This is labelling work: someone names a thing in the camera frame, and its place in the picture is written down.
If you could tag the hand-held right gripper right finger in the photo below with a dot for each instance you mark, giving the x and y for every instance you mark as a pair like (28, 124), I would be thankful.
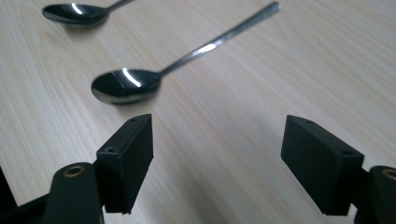
(320, 165)

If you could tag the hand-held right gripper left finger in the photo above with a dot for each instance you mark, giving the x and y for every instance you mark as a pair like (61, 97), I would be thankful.
(124, 161)

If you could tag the metal spoon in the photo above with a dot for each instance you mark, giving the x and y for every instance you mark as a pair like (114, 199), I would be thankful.
(76, 14)
(127, 85)

